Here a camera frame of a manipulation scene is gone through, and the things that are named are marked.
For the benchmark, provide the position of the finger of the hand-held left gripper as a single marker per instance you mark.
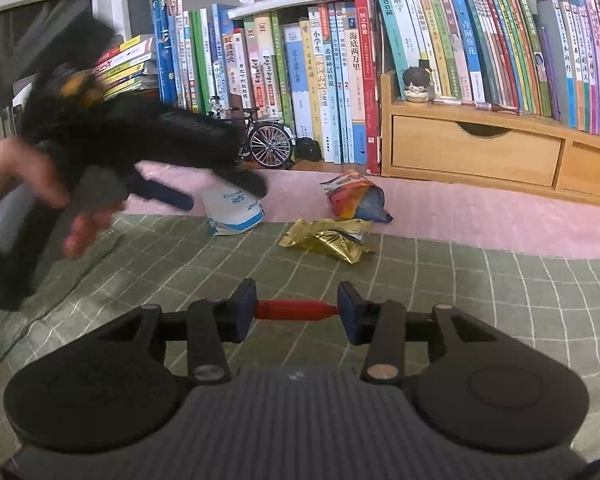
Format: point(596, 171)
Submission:
point(247, 180)
point(170, 195)

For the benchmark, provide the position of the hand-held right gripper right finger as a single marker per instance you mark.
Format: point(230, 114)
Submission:
point(347, 310)

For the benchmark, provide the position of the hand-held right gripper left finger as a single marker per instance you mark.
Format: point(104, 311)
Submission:
point(245, 310)

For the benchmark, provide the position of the white blue packet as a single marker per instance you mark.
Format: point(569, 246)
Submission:
point(235, 215)

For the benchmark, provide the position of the red chili pepper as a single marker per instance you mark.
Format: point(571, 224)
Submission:
point(295, 310)

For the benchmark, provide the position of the person's left hand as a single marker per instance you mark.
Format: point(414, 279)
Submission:
point(15, 170)

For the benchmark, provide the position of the black bicycle model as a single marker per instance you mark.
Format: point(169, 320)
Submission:
point(270, 145)

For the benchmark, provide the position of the stack of flat books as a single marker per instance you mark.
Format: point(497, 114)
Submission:
point(127, 65)

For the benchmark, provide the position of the small black pouch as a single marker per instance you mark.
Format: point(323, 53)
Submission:
point(307, 149)

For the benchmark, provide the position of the gold foil packet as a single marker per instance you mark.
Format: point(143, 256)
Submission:
point(330, 240)

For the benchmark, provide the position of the row of blue green books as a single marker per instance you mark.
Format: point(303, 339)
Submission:
point(300, 85)

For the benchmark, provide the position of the orange blue snack packet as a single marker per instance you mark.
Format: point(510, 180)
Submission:
point(355, 197)

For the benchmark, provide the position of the pink bed sheet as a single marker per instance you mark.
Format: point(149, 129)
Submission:
point(480, 220)

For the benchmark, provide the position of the small black-haired figurine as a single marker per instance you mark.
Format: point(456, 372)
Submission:
point(418, 85)

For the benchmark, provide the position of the wooden desk organizer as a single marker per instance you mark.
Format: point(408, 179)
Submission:
point(480, 150)

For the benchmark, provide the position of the dark red pen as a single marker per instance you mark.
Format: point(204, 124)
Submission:
point(495, 107)

